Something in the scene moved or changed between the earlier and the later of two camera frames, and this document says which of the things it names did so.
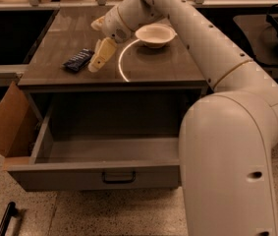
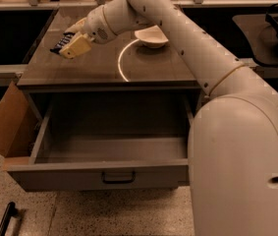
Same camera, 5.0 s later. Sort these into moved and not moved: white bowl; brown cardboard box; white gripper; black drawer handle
Moved: white gripper
Not moved: black drawer handle; white bowl; brown cardboard box
